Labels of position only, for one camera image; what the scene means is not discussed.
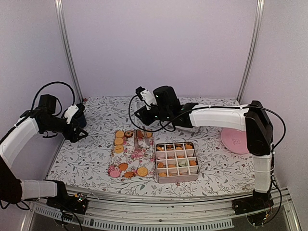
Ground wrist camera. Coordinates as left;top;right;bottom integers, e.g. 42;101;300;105
63;103;85;124
135;87;157;110

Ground red mark round cookie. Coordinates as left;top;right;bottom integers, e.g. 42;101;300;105
114;145;124;154

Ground floral tablecloth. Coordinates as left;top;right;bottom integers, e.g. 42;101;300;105
47;96;255;197

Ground metal tin lid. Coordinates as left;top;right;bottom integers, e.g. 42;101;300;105
176;126;201;134

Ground metal serving tongs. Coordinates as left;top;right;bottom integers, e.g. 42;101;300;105
133;129;151;151

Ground chocolate donut cookie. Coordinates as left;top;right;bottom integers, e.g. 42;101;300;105
125;130;134;138

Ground swirl orange cookie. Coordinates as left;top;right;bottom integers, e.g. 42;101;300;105
189;160;197;166

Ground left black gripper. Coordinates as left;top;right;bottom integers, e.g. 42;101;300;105
43;115;89;142

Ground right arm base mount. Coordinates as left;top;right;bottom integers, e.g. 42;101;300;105
232;191;274;227

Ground metal divided cookie tin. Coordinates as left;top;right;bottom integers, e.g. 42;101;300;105
155;141;200;184

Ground round tan cookie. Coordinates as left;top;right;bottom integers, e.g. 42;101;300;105
146;132;153;138

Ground aluminium frame post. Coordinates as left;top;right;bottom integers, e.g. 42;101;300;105
54;0;84;102
237;0;265;103

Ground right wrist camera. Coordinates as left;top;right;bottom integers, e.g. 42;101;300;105
135;87;157;110

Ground right aluminium frame post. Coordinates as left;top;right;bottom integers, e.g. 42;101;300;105
237;0;265;103

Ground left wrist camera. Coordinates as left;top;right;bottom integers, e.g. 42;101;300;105
63;103;85;124

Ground floral cookie tray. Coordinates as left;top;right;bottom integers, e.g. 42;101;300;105
107;130;155;179

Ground dark blue cup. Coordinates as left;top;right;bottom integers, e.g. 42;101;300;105
74;112;87;128

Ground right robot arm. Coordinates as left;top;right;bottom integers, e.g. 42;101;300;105
134;86;274;214

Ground left aluminium frame post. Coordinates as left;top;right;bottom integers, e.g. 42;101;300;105
54;0;84;102

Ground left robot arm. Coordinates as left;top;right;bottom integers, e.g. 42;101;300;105
0;94;88;209

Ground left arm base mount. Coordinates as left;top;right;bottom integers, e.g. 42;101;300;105
46;193;89;215

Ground pink plate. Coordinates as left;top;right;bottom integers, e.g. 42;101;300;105
221;128;249;154

